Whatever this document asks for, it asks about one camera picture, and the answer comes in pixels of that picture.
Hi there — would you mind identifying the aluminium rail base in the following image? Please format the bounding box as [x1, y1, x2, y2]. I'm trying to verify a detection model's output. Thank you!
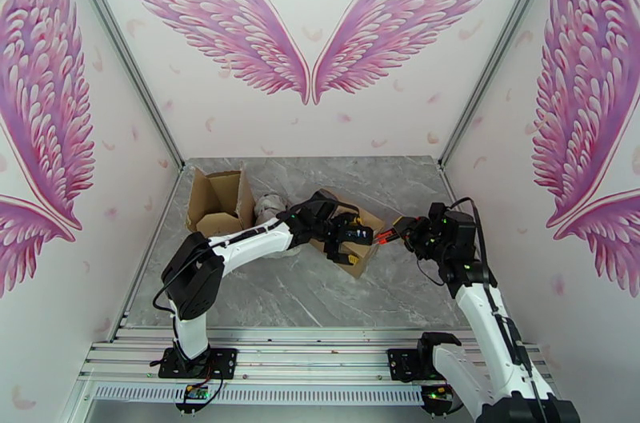
[77, 328, 551, 408]

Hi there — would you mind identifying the aluminium frame post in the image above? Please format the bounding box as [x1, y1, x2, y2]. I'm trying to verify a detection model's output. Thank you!
[437, 0, 569, 174]
[54, 0, 186, 174]

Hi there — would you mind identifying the small taped cardboard box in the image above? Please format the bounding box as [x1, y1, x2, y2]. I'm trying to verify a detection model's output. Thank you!
[305, 187, 387, 281]

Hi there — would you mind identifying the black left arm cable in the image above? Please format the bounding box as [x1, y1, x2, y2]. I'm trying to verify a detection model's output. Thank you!
[151, 201, 362, 321]

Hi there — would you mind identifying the large taped cardboard box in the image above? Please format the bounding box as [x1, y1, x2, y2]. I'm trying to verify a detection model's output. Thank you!
[186, 161, 258, 238]

